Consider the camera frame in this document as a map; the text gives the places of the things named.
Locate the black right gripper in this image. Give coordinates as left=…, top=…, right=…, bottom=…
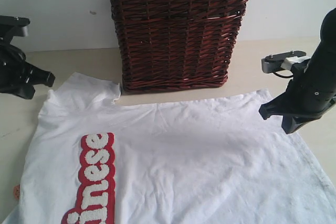
left=258, top=58, right=335, bottom=134

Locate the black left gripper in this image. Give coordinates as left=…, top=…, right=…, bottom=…
left=1, top=41, right=55, bottom=100

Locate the white t-shirt red lettering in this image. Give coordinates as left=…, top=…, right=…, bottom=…
left=5, top=73, right=335, bottom=223

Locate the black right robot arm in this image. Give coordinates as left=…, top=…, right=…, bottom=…
left=259, top=10, right=335, bottom=134

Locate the dark red wicker basket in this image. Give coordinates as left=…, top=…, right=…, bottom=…
left=110, top=0, right=248, bottom=93

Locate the orange tape marker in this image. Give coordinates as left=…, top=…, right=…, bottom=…
left=13, top=185, right=20, bottom=200

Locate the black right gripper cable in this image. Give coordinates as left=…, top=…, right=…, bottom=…
left=272, top=70, right=295, bottom=79

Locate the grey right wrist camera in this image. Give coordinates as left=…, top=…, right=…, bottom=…
left=261, top=50, right=310, bottom=73

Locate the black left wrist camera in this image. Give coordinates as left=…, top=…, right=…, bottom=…
left=1, top=15, right=30, bottom=42

